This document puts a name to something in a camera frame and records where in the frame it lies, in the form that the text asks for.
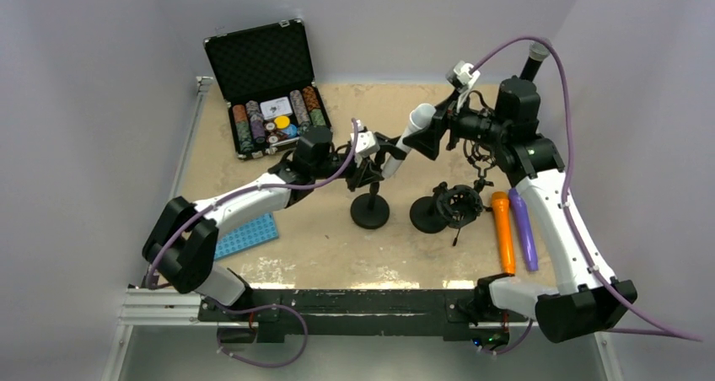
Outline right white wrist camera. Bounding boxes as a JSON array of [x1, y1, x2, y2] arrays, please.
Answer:
[[446, 61, 481, 112]]

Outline white card box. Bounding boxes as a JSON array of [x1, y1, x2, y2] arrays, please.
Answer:
[[260, 96, 293, 120]]

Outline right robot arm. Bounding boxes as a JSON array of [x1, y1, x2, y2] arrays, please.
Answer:
[[402, 77, 637, 343]]

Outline purple microphone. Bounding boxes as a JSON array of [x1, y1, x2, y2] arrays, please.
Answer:
[[508, 188, 540, 272]]

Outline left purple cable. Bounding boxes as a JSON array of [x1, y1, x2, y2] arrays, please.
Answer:
[[143, 118, 360, 313]]

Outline yellow chip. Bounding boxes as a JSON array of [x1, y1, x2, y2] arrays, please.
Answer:
[[273, 115, 291, 130]]

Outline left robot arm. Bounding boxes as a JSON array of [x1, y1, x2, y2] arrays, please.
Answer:
[[142, 121, 410, 321]]

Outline black tripod shock mount stand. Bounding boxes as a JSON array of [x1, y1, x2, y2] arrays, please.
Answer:
[[449, 140, 496, 247]]

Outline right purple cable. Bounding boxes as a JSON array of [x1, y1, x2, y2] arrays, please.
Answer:
[[471, 36, 705, 343]]

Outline black poker chip case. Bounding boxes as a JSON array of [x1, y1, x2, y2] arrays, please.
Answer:
[[203, 19, 332, 161]]

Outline orange microphone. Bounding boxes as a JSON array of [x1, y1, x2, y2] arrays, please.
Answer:
[[491, 191, 516, 275]]

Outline blue building baseplate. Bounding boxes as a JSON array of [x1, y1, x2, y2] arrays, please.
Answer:
[[214, 213, 279, 260]]

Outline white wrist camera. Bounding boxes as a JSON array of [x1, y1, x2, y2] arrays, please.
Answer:
[[351, 120, 379, 162], [446, 61, 481, 112]]

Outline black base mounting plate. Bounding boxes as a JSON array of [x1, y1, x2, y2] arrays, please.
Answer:
[[198, 289, 509, 348]]

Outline black silver-head microphone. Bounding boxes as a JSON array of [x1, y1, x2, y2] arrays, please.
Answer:
[[519, 41, 551, 82]]

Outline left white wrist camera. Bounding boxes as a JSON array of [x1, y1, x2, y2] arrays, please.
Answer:
[[351, 120, 379, 162]]

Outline black shock mount round stand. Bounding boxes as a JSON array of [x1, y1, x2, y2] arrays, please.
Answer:
[[409, 182, 485, 234]]

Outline white microphone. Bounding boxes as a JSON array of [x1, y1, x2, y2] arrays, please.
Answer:
[[380, 103, 438, 180]]

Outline purple cable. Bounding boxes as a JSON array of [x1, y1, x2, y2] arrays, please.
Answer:
[[143, 118, 360, 313], [471, 36, 705, 343]]

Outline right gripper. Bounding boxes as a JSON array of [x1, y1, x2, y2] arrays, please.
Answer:
[[403, 87, 508, 160]]

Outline black clip round base stand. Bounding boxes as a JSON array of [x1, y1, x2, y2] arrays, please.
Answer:
[[350, 139, 411, 229]]

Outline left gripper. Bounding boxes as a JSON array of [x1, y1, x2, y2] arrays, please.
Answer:
[[311, 153, 384, 192]]

